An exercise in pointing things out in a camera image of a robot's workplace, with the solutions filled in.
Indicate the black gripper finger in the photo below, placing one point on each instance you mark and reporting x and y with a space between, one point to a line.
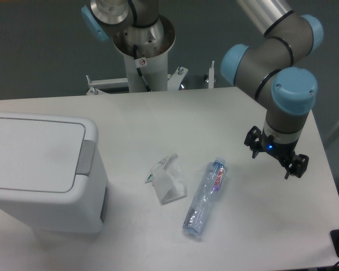
296 165
253 140

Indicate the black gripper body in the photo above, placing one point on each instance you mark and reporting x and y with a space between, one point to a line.
284 153

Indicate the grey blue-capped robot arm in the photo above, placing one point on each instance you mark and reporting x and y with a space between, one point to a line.
267 74

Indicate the white plastic trash can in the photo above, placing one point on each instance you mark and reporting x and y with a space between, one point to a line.
79 210

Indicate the white trash can lid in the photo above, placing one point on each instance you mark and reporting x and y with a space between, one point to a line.
39 155

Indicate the empty clear plastic bottle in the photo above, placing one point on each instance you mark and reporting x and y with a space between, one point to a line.
204 198

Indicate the crumpled white paper bag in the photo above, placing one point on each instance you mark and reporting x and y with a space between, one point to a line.
168 180

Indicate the grey lid push button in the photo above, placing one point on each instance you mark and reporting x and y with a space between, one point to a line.
85 159

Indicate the white metal support frame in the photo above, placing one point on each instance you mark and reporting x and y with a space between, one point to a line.
140 83

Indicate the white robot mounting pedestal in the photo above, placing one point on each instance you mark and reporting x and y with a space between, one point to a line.
146 48

